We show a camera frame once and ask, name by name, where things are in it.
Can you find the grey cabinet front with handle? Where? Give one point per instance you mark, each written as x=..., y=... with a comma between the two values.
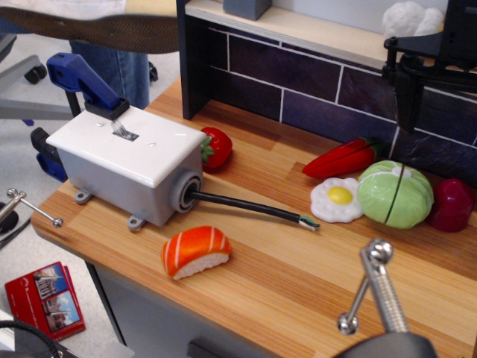
x=155, y=327

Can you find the red toy chili pepper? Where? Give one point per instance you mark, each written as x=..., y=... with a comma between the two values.
x=352, y=156

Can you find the grey blue block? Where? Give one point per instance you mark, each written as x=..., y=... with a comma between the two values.
x=248, y=9

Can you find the left metal clamp screw handle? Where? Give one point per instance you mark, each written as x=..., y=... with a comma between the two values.
x=19, y=197

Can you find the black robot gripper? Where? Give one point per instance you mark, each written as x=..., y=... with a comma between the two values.
x=444, y=61

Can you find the dark blue brick backsplash shelf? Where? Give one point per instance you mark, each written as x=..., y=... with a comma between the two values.
x=321, y=93

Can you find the white grey switch box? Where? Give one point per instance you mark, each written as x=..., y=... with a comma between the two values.
x=147, y=175

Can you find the grey chair base with castor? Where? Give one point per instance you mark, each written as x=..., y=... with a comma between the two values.
x=21, y=84

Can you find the right metal clamp screw handle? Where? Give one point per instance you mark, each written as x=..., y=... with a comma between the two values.
x=375, y=257

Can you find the green toy cabbage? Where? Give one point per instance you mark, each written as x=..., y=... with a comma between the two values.
x=394, y=194

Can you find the clear light switch toggle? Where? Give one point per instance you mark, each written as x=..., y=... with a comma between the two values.
x=120, y=130

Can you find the toy fried egg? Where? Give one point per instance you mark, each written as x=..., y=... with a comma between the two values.
x=335, y=201

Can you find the red photo book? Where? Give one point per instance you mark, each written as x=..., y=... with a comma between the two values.
x=46, y=299

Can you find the dark red toy pepper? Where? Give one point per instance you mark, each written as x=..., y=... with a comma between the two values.
x=454, y=203

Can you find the person in blue jeans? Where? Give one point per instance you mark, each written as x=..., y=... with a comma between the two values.
x=127, y=73

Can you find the white toy cauliflower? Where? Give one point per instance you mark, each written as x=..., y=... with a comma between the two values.
x=410, y=19

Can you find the metal clamp screw handle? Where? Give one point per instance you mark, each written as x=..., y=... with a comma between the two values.
x=375, y=257
x=19, y=197

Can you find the red toy strawberry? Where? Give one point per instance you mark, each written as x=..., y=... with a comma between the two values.
x=215, y=149

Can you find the salmon sushi toy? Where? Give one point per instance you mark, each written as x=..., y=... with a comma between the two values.
x=194, y=250

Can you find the blue bar clamp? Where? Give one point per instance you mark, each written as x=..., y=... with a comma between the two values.
x=73, y=74

